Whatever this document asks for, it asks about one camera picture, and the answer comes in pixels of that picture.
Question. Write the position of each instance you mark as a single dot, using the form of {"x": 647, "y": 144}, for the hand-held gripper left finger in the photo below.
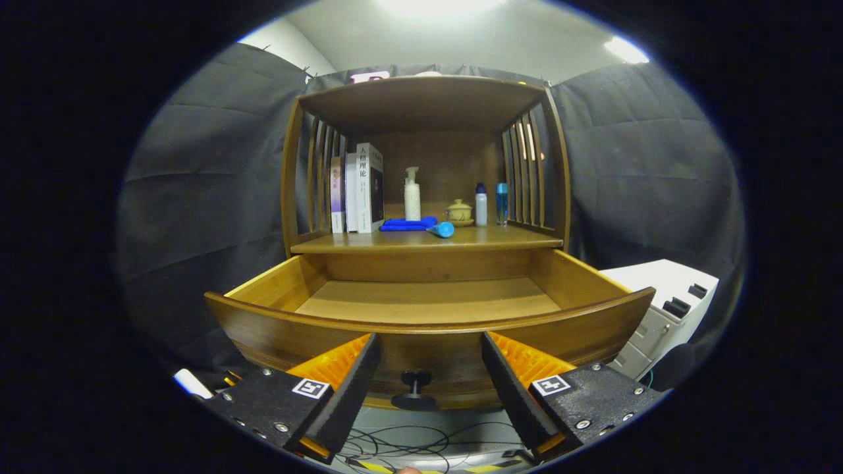
{"x": 346, "y": 395}

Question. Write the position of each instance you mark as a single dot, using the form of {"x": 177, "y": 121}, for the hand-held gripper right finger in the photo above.
{"x": 514, "y": 395}

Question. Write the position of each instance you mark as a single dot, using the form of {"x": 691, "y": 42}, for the wooden drawer with black knob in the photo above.
{"x": 428, "y": 299}

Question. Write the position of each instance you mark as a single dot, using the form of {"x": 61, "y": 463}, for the blue cosmetic tube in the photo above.
{"x": 444, "y": 230}

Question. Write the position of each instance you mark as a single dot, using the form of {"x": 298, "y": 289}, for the wooden countertop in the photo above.
{"x": 474, "y": 238}

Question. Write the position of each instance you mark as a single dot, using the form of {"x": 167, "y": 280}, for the wooden cabinet with slatted sides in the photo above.
{"x": 421, "y": 99}

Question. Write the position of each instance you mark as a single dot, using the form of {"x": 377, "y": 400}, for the blue folded cloth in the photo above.
{"x": 402, "y": 224}

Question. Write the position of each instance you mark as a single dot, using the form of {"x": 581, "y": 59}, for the white bottle with blue cap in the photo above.
{"x": 481, "y": 209}

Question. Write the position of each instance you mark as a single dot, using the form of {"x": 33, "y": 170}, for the clear blue bottle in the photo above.
{"x": 502, "y": 205}

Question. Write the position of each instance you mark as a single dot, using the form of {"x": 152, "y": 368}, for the beige lidded tea cup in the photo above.
{"x": 459, "y": 212}

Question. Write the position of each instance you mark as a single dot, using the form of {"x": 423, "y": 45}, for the thin white book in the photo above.
{"x": 351, "y": 194}

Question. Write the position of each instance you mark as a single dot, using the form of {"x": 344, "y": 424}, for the purple book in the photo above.
{"x": 336, "y": 194}

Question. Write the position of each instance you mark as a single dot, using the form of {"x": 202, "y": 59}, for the thick white book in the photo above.
{"x": 364, "y": 191}

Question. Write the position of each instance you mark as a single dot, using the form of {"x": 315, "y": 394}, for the white pump bottle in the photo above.
{"x": 412, "y": 201}

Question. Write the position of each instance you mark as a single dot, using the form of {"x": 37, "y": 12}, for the small ceiling light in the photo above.
{"x": 625, "y": 49}

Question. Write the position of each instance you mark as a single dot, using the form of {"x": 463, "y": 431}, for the large ceiling light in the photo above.
{"x": 438, "y": 6}

